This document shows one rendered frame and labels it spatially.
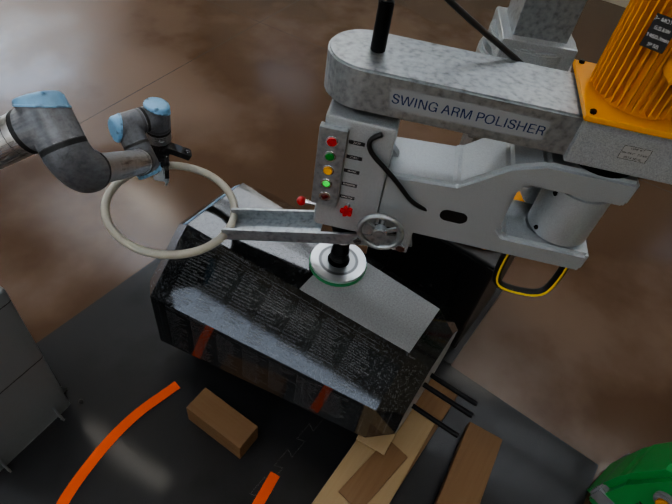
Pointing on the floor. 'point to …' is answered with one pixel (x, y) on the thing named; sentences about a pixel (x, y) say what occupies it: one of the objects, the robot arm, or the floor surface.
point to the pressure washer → (636, 478)
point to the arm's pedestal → (23, 386)
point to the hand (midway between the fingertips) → (166, 178)
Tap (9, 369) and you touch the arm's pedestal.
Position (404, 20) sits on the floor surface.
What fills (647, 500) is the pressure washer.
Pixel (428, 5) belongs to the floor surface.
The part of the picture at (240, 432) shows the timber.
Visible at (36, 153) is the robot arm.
